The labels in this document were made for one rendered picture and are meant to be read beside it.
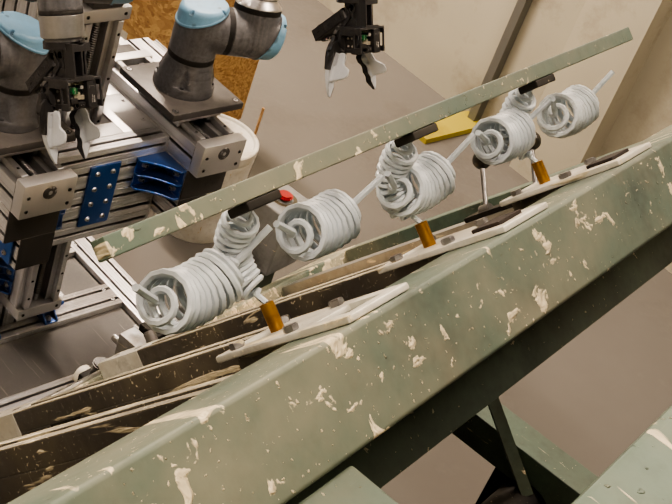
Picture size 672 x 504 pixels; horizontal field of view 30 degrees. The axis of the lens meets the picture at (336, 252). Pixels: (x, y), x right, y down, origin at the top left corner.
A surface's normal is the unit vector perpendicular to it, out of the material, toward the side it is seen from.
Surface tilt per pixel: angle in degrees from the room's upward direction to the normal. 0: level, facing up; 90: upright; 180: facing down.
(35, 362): 0
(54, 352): 0
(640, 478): 0
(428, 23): 90
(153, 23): 90
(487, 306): 39
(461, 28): 90
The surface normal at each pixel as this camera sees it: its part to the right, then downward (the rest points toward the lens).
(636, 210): 0.70, -0.26
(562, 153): -0.69, 0.22
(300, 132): 0.30, -0.77
